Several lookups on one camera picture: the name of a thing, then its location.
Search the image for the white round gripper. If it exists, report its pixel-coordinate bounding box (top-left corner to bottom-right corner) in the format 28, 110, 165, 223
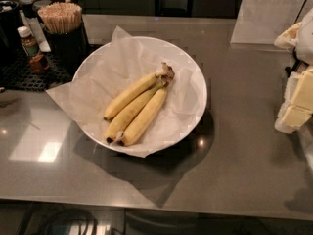
274, 8, 313, 129

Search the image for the yellow banana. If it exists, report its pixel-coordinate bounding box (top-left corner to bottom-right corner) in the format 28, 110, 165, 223
104, 72, 160, 120
104, 82, 162, 143
119, 87, 167, 147

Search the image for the white bowl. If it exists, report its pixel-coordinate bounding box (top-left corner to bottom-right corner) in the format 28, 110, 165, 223
71, 36, 208, 155

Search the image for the clear acrylic stand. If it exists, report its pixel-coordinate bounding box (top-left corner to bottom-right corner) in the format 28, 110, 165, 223
231, 0, 310, 44

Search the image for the white parchment paper liner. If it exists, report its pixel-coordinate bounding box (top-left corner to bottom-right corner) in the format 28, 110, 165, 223
45, 25, 204, 159

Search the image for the black chopstick holder cup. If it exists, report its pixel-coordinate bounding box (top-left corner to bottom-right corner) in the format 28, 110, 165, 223
44, 23, 90, 76

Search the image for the bundle of wooden chopsticks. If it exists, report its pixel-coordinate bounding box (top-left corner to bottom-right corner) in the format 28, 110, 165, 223
38, 2, 82, 34

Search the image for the small brown sauce bottle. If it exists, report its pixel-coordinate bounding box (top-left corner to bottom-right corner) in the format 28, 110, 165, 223
18, 26, 49, 73

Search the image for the black grid mat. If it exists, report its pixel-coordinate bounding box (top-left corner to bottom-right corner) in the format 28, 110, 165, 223
0, 47, 73, 92

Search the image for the black container left edge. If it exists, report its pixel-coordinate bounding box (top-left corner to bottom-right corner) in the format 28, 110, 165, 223
0, 0, 22, 66

